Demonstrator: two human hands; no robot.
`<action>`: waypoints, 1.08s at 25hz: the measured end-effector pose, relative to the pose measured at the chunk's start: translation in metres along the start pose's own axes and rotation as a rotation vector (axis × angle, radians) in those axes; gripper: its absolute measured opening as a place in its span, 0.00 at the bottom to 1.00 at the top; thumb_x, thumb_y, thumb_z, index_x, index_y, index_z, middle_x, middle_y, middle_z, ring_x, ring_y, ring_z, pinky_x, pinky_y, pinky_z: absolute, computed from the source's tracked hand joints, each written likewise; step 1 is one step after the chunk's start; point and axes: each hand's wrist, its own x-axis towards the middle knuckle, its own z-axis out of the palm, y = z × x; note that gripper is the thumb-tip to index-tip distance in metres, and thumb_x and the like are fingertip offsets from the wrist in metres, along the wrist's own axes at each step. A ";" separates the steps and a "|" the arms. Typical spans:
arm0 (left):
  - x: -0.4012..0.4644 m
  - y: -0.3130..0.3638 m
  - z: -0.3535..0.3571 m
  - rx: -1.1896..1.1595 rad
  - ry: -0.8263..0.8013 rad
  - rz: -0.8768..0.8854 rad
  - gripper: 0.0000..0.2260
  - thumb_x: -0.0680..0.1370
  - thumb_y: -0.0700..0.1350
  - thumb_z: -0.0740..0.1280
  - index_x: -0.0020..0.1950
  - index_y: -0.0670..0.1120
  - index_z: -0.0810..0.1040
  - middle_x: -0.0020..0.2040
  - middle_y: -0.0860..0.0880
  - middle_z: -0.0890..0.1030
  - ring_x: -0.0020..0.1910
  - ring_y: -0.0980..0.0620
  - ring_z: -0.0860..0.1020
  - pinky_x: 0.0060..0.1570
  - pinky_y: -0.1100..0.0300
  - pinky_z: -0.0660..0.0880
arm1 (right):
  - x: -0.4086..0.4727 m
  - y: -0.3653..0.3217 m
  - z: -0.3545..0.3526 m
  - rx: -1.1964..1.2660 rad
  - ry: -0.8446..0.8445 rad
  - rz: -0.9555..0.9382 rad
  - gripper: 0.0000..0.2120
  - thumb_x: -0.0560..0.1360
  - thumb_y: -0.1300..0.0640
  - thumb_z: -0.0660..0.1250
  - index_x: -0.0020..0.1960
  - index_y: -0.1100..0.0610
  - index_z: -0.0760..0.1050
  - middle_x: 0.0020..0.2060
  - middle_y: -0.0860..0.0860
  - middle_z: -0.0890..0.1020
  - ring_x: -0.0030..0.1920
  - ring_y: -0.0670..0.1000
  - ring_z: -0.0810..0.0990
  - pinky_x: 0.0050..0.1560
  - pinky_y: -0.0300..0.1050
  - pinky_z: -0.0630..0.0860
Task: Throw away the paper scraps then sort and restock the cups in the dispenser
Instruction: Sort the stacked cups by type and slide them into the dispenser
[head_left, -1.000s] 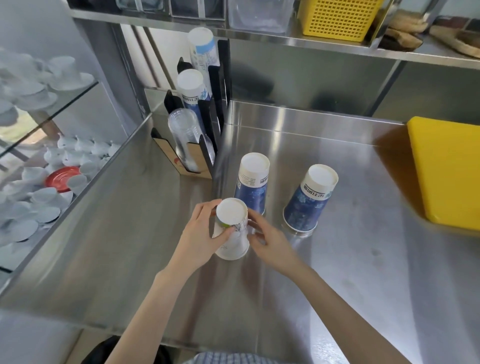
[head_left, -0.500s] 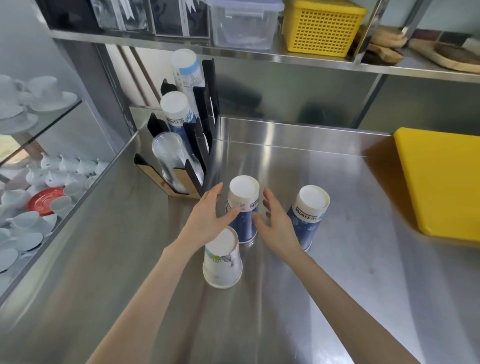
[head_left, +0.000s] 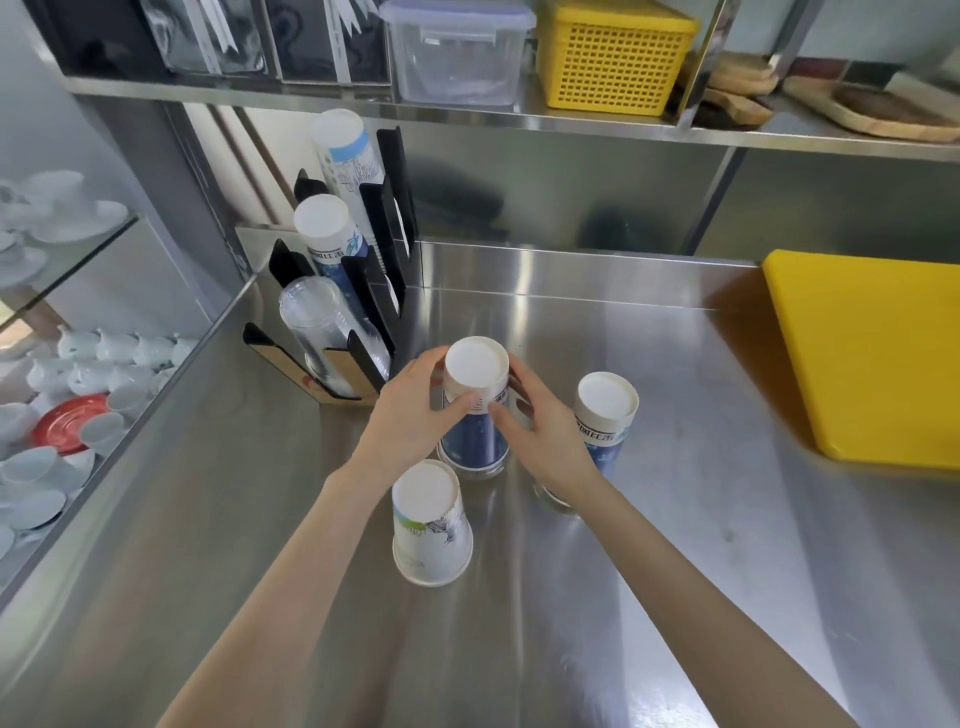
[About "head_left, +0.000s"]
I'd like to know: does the white blue paper cup stack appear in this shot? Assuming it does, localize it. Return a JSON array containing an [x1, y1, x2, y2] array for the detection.
[[291, 193, 370, 301]]

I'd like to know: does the person's left forearm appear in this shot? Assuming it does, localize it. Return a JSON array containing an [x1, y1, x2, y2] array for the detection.
[[155, 463, 395, 728]]

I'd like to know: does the clear plastic lidded container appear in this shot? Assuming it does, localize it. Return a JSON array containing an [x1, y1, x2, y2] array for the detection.
[[378, 0, 538, 107]]

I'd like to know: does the black cup holder rack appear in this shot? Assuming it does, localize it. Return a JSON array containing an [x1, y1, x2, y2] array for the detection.
[[241, 126, 419, 411]]

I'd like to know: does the black box of wrapped straws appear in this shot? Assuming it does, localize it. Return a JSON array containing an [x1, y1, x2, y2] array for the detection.
[[138, 0, 270, 76], [264, 0, 393, 85]]

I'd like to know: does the blue print paper cup stack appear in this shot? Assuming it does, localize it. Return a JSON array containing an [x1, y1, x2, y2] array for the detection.
[[437, 336, 514, 481]]

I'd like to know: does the yellow perforated plastic basket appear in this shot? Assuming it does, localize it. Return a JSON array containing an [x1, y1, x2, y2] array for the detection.
[[535, 0, 723, 118]]

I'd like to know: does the short blue print cup stack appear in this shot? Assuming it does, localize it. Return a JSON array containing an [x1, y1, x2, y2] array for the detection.
[[534, 371, 640, 519]]

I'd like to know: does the clear plastic cup stack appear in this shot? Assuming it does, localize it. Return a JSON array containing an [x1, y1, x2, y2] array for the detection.
[[278, 275, 380, 397]]

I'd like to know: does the white paper cup green print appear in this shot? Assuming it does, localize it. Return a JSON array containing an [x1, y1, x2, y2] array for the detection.
[[390, 459, 474, 588]]

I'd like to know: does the person's left hand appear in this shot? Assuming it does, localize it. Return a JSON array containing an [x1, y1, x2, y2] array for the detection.
[[352, 345, 482, 485]]

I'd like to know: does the person's right forearm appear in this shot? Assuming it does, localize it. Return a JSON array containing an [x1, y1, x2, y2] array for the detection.
[[566, 480, 860, 728]]

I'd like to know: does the yellow cutting board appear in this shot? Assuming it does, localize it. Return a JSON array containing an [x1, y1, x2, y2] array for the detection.
[[762, 249, 960, 473]]

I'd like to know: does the red saucer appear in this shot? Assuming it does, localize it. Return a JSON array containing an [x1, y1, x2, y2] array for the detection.
[[31, 394, 114, 457]]

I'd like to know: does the glass shelf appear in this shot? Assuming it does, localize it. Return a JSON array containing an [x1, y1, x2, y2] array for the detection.
[[0, 213, 142, 331]]

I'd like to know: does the group of white teacups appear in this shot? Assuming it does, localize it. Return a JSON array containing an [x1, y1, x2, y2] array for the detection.
[[0, 326, 200, 560]]

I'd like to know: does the tall white paper cup stack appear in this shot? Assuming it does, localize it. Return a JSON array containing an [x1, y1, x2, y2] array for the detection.
[[310, 108, 385, 252]]

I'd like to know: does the stainless steel shelf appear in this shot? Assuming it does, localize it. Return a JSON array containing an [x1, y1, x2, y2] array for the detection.
[[60, 73, 960, 165]]

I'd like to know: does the person's right hand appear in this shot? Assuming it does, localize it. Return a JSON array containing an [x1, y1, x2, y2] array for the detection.
[[487, 352, 610, 505]]

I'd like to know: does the wooden serving board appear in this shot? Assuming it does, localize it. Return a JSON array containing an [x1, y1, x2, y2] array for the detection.
[[781, 71, 960, 144]]

